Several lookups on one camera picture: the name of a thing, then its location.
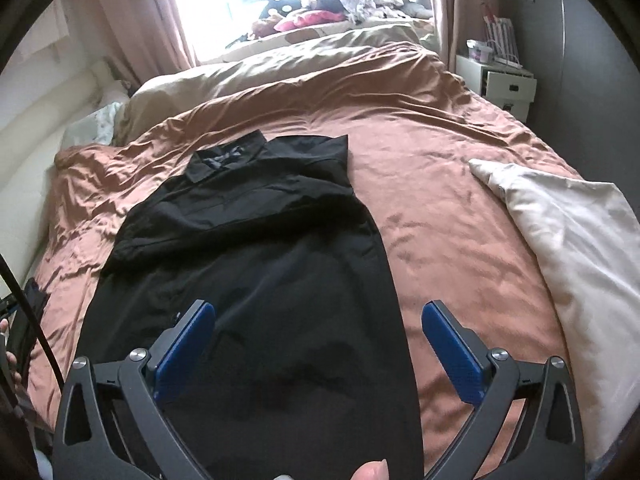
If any black collared shirt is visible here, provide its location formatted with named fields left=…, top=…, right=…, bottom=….
left=77, top=131, right=423, bottom=479

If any person's left hand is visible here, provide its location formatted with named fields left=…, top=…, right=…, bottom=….
left=0, top=318, right=22, bottom=393

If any person's right hand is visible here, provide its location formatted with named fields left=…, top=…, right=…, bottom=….
left=350, top=460, right=390, bottom=480

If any white padded headboard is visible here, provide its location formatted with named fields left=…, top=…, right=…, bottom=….
left=1, top=60, right=130, bottom=281

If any cream folded garment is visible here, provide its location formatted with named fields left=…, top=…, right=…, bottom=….
left=469, top=159, right=639, bottom=462

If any white patterned pillow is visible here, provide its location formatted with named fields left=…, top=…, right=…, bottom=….
left=61, top=102, right=122, bottom=150

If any terracotta pink duvet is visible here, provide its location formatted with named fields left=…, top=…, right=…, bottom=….
left=36, top=41, right=572, bottom=470

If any dark grey wardrobe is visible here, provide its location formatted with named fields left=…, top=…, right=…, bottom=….
left=497, top=0, right=639, bottom=208

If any pink curtain left of window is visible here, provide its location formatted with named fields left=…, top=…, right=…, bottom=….
left=89, top=0, right=198, bottom=86

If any white bedside cabinet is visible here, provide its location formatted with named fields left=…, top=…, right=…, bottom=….
left=456, top=55, right=537, bottom=122

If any pink plush cushion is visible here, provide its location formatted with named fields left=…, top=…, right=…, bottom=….
left=273, top=10, right=346, bottom=32

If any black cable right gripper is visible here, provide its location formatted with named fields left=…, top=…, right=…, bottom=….
left=0, top=253, right=66, bottom=394

